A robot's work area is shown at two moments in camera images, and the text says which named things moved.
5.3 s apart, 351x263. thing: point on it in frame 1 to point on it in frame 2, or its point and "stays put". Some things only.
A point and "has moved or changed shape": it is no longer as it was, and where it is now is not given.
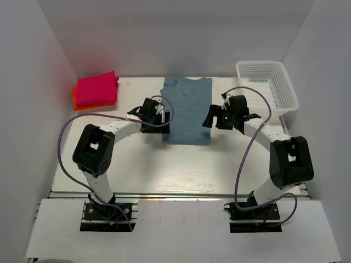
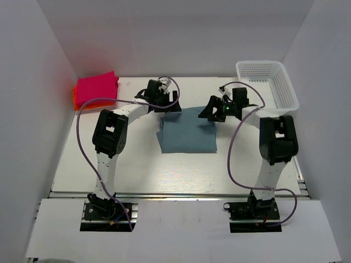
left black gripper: x=162 y=130 to x=175 y=108
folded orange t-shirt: x=77 y=107 stays put
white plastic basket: x=272 y=79 stays put
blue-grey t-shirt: x=190 y=99 has moved or changed shape
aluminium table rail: x=165 y=196 stays put
